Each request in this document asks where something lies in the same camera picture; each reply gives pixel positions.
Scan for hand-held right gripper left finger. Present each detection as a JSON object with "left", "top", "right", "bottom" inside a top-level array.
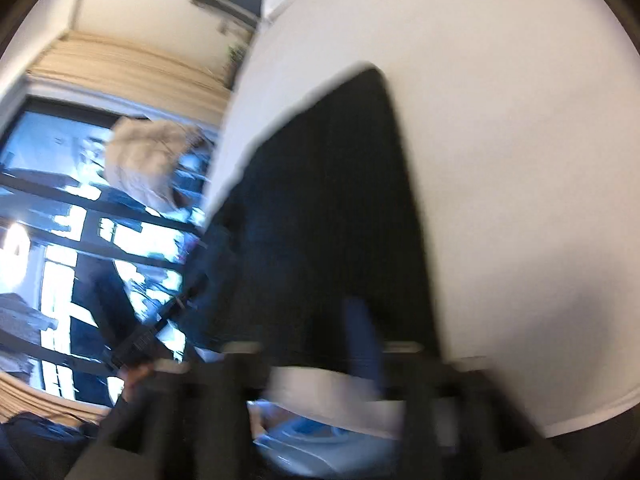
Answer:
[{"left": 95, "top": 355, "right": 263, "bottom": 480}]

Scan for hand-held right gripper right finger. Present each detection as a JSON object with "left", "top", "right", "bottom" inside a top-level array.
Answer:
[{"left": 344, "top": 295, "right": 553, "bottom": 480}]

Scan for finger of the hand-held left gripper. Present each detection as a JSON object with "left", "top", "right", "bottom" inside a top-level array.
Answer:
[{"left": 150, "top": 265, "right": 211, "bottom": 336}]

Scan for black denim pants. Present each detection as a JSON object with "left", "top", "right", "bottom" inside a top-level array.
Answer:
[{"left": 182, "top": 62, "right": 443, "bottom": 376}]

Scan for person's left hand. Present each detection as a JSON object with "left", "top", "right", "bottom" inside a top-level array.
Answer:
[{"left": 122, "top": 362, "right": 157, "bottom": 388}]

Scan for black framed window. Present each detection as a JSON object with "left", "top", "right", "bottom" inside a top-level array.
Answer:
[{"left": 0, "top": 95, "right": 221, "bottom": 406}]

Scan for light blue cloth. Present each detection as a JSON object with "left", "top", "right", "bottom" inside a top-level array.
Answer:
[{"left": 247, "top": 400, "right": 401, "bottom": 480}]

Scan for beige puffer jacket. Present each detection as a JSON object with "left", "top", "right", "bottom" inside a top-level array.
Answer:
[{"left": 105, "top": 116, "right": 206, "bottom": 211}]

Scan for bed with white sheet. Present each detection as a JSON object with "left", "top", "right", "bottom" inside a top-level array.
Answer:
[{"left": 202, "top": 0, "right": 631, "bottom": 438}]

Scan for cream curtain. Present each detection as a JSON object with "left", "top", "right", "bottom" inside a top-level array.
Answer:
[{"left": 27, "top": 30, "right": 233, "bottom": 126}]

